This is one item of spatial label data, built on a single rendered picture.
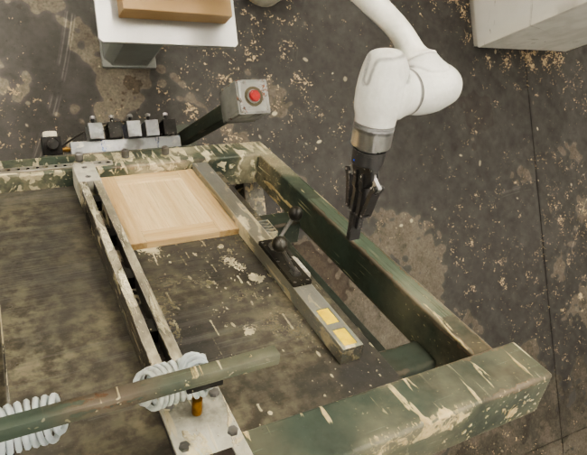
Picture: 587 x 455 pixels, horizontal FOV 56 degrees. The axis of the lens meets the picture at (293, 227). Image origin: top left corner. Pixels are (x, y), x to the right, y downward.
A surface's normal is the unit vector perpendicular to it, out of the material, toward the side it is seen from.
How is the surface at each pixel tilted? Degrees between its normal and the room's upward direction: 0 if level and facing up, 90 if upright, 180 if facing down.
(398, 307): 90
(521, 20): 90
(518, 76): 0
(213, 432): 60
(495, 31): 90
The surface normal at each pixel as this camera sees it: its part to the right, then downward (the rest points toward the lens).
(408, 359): 0.11, -0.86
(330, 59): 0.45, -0.02
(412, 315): -0.88, 0.14
